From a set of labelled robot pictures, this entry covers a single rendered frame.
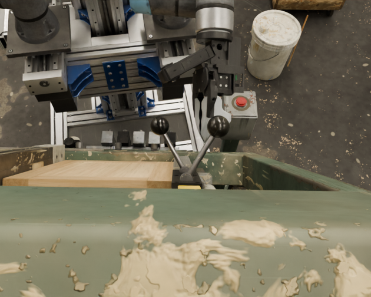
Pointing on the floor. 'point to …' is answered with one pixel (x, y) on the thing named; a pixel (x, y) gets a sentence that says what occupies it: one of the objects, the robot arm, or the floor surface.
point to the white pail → (272, 43)
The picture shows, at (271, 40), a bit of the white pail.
